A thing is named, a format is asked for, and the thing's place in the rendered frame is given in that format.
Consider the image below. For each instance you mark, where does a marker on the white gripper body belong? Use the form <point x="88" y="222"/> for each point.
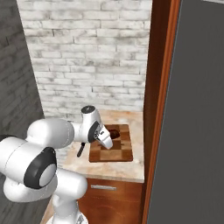
<point x="106" y="140"/>

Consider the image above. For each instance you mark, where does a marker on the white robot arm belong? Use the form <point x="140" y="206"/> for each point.
<point x="49" y="134"/>

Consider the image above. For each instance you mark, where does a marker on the dark brown steak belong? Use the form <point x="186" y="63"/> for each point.
<point x="115" y="134"/>

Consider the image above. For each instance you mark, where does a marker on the checkered wooden cutting board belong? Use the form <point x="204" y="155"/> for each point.
<point x="124" y="151"/>

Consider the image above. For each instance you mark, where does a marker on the brown wooden fridge housing panel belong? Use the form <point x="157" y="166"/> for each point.
<point x="154" y="87"/>

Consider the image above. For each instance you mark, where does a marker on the grey fridge door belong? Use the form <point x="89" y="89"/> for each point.
<point x="192" y="116"/>

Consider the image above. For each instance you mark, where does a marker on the brown wooden drawer front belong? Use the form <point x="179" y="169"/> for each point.
<point x="116" y="204"/>

